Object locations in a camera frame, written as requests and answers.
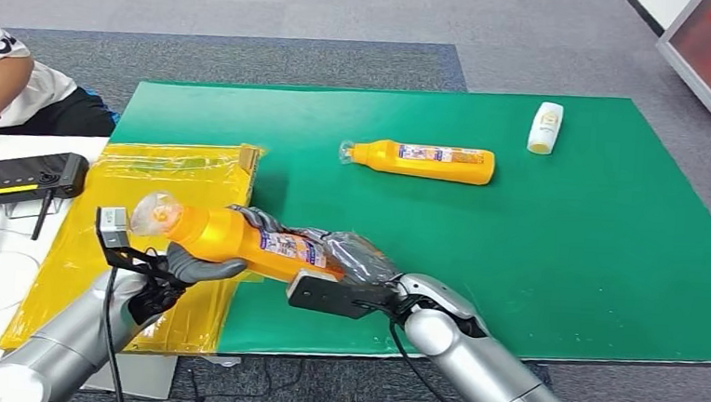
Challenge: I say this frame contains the green table mat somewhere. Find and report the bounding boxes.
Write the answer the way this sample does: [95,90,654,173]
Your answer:
[97,67,711,384]

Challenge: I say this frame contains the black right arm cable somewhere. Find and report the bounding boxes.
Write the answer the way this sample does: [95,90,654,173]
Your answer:
[382,319,491,402]

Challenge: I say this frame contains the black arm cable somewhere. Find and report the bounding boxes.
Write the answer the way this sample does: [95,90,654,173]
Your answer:
[97,264,136,402]
[382,319,491,402]

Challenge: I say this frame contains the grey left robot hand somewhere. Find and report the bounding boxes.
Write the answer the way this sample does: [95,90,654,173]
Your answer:
[163,200,285,291]

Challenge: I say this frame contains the grey flat panel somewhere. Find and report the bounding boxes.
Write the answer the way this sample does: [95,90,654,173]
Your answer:
[81,347,180,402]

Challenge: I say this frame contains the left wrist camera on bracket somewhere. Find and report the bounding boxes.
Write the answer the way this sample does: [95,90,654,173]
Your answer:
[91,205,174,282]

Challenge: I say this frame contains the orange bottle with clear cap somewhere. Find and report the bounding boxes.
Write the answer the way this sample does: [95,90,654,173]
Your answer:
[127,188,351,287]
[337,137,497,188]

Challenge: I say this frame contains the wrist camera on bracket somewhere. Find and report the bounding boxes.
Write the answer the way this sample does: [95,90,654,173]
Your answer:
[91,205,174,282]
[284,269,403,323]

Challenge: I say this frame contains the yellow taped box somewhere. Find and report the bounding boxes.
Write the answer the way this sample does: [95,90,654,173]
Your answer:
[0,129,267,367]

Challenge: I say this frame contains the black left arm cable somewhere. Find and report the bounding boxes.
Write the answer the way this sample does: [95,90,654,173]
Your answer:
[97,264,136,402]

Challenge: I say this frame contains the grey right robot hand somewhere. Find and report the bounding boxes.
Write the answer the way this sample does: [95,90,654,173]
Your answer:
[297,227,406,290]

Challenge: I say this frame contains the thin black floor cable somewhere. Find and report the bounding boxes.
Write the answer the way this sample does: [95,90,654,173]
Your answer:
[184,350,307,402]

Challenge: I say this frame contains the black controller with antennas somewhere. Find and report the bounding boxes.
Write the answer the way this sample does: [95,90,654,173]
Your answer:
[0,148,91,258]

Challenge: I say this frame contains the small white bottle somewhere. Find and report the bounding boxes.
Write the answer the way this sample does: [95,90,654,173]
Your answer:
[526,100,566,156]

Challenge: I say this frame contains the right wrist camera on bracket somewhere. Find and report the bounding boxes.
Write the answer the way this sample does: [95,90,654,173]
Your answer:
[284,269,403,323]

